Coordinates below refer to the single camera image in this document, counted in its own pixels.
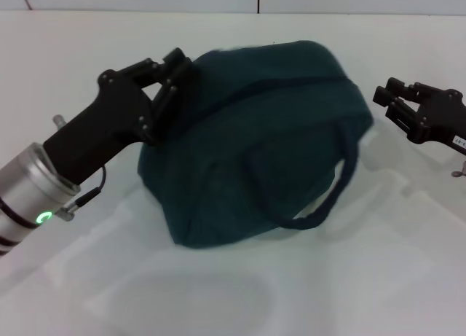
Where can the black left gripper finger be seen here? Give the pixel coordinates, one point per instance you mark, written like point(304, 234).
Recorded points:
point(156, 66)
point(171, 95)

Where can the dark teal insulated lunch bag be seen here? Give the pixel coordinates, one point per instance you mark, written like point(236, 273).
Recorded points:
point(255, 150)

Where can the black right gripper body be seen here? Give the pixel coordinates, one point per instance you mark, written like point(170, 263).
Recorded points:
point(444, 113)

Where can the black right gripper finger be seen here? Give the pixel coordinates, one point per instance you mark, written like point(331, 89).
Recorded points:
point(400, 90)
point(406, 117)

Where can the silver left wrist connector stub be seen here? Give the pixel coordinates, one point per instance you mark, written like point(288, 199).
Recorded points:
point(58, 120)

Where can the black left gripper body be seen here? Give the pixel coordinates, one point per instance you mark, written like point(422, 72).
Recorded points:
point(105, 132)

